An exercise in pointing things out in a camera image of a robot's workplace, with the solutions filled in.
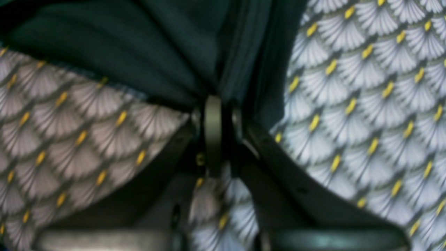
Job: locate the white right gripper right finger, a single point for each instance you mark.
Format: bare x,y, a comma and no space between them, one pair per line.
295,212

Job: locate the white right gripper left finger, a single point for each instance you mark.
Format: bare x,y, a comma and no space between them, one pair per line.
146,214

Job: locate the fan-patterned tablecloth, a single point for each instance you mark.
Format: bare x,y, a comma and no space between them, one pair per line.
364,116

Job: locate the dark grey T-shirt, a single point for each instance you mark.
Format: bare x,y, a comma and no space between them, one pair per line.
177,52

